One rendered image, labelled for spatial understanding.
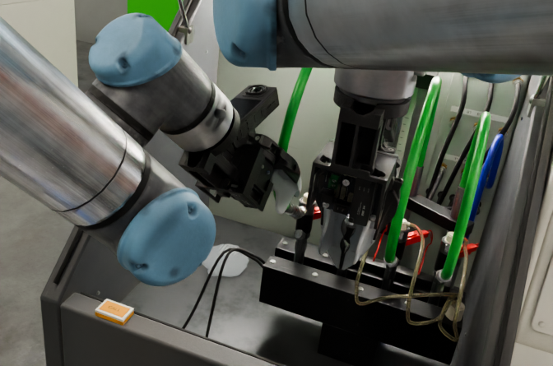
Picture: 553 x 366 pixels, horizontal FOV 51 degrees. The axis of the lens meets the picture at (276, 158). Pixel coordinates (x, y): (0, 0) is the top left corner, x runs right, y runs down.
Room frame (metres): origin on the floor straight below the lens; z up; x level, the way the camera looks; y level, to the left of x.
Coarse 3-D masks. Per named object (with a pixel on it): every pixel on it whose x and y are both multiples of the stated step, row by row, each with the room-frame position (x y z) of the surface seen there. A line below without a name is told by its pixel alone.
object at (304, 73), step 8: (304, 72) 0.74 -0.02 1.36; (304, 80) 0.73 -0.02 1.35; (296, 88) 0.72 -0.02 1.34; (304, 88) 0.73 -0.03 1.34; (296, 96) 0.71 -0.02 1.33; (288, 104) 0.71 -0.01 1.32; (296, 104) 0.71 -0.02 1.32; (288, 112) 0.70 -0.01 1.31; (296, 112) 0.70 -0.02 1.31; (288, 120) 0.69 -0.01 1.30; (288, 128) 0.69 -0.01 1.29; (280, 136) 0.69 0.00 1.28; (288, 136) 0.69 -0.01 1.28; (280, 144) 0.68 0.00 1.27; (288, 144) 0.69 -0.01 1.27
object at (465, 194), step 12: (480, 120) 0.81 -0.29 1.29; (480, 132) 0.73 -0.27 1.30; (480, 144) 0.71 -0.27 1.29; (468, 156) 0.85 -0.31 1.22; (480, 156) 0.70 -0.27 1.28; (468, 168) 0.85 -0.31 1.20; (480, 168) 0.69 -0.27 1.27; (468, 180) 0.68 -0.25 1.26; (456, 192) 0.85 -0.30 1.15; (468, 192) 0.66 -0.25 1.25; (456, 204) 0.85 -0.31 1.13; (468, 204) 0.65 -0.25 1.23; (456, 216) 0.84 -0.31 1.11; (468, 216) 0.65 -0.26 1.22; (456, 228) 0.64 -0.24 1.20; (456, 240) 0.64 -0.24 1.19; (456, 252) 0.63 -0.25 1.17; (444, 264) 0.64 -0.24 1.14; (444, 276) 0.65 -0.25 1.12
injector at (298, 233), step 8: (312, 208) 0.84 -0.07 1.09; (304, 216) 0.84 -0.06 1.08; (312, 216) 0.84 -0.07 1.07; (296, 224) 0.84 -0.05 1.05; (304, 224) 0.84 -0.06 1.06; (296, 232) 0.82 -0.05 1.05; (304, 232) 0.84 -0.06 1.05; (296, 240) 0.85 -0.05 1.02; (304, 240) 0.84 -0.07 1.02; (296, 248) 0.84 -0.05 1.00; (304, 248) 0.84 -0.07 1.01; (296, 256) 0.84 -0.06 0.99
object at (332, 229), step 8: (328, 216) 0.51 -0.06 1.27; (336, 216) 0.53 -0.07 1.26; (344, 216) 0.53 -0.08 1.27; (328, 224) 0.51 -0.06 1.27; (336, 224) 0.53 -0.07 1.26; (344, 224) 0.54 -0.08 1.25; (328, 232) 0.51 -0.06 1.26; (336, 232) 0.53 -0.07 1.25; (344, 232) 0.53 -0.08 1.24; (320, 240) 0.49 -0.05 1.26; (328, 240) 0.52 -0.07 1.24; (336, 240) 0.53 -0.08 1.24; (320, 248) 0.49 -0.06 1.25; (328, 248) 0.52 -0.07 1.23; (336, 248) 0.53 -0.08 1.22; (344, 248) 0.54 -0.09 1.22; (336, 256) 0.53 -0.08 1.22; (336, 264) 0.53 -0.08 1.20
